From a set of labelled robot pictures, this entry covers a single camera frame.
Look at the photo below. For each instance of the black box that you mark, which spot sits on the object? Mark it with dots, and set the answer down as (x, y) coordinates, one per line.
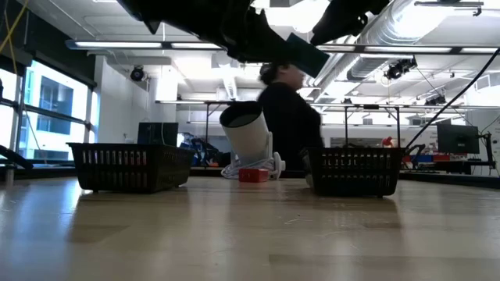
(158, 132)

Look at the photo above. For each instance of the black computer monitor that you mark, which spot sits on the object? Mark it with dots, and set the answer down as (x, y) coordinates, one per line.
(457, 138)

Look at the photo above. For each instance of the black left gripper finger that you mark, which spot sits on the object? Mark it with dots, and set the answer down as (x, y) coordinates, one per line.
(258, 43)

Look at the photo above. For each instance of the black ceiling device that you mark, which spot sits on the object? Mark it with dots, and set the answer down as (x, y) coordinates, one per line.
(398, 68)

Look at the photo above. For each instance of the black background table frame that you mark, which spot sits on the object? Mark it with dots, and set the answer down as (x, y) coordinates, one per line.
(346, 129)

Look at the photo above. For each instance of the white cylindrical security camera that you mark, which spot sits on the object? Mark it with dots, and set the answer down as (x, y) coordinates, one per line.
(248, 136)

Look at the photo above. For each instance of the blue background robot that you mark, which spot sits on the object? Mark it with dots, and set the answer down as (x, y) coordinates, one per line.
(203, 150)

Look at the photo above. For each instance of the teal rectangular card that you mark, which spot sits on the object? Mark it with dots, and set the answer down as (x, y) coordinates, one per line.
(308, 56)

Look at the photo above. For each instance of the small red object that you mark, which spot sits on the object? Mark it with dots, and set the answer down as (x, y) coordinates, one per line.
(387, 142)

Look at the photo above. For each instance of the person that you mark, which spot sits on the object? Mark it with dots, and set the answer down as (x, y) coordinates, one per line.
(291, 125)

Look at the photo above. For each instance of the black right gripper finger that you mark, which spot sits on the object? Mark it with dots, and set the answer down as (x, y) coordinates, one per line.
(338, 27)

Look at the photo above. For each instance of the black ceiling camera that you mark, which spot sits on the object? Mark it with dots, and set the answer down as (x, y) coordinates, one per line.
(137, 73)

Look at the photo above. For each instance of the black mesh basket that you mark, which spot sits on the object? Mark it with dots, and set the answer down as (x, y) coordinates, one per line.
(351, 171)
(129, 168)

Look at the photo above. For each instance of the red block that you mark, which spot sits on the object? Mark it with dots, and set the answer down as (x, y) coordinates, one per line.
(253, 175)

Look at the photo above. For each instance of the overhead light bar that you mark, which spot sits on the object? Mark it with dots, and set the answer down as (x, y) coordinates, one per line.
(117, 45)

